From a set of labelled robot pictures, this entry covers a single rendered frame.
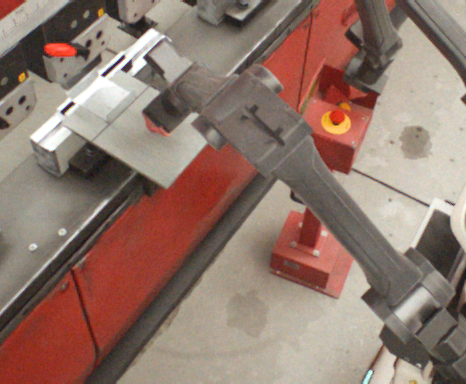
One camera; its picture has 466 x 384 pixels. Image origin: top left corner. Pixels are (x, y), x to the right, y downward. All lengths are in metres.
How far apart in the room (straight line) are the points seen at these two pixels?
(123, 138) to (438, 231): 0.63
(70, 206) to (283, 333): 1.02
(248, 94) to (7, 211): 0.83
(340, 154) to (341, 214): 0.94
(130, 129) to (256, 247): 1.09
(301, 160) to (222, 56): 1.00
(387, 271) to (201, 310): 1.46
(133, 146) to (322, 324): 1.12
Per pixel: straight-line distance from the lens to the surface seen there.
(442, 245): 1.37
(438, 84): 3.07
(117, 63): 1.64
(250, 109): 0.84
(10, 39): 1.27
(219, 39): 1.85
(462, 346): 1.08
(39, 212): 1.57
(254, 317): 2.39
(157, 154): 1.47
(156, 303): 2.36
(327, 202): 0.87
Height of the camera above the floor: 2.18
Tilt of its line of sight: 52 degrees down
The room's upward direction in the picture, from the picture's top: 9 degrees clockwise
